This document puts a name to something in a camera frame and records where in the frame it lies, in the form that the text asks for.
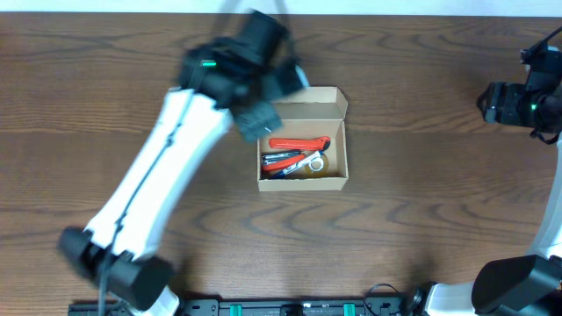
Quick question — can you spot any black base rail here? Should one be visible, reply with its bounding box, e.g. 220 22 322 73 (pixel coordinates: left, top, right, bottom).
68 294 422 316

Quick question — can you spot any open cardboard box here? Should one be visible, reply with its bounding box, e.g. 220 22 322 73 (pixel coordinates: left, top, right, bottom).
257 87 349 191

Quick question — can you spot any yellow clear tape roll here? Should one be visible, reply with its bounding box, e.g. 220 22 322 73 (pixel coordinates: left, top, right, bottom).
304 154 329 178

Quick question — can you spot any red stapler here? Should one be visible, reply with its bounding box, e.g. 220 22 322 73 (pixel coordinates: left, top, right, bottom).
262 151 306 172

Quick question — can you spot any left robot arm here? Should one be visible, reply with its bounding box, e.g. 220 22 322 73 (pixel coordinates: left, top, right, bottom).
57 11 308 315

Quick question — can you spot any red utility knife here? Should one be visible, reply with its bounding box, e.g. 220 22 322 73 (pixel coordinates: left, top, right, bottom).
269 136 331 151

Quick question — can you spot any blue whiteboard marker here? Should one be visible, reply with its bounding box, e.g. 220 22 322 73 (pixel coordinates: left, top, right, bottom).
271 151 324 179

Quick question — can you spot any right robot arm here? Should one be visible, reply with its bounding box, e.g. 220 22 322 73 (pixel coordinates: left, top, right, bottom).
410 29 561 315

